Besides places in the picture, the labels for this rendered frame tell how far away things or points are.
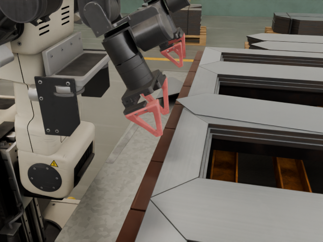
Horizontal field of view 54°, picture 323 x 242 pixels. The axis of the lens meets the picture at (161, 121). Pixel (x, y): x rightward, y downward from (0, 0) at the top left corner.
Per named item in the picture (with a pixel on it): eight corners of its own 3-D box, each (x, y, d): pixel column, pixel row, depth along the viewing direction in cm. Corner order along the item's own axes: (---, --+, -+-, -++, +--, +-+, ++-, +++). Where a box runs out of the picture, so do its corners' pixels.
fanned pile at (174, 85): (193, 78, 178) (193, 72, 176) (182, 108, 144) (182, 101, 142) (171, 77, 180) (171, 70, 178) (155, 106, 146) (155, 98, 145)
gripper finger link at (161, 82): (181, 104, 72) (162, 67, 68) (177, 118, 65) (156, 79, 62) (155, 114, 74) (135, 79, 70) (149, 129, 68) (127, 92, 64)
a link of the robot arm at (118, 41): (104, 33, 62) (93, 40, 57) (133, 17, 60) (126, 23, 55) (121, 64, 65) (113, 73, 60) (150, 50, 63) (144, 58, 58)
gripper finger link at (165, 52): (192, 57, 103) (179, 31, 100) (190, 65, 97) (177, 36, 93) (173, 66, 105) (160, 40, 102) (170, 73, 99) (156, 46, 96)
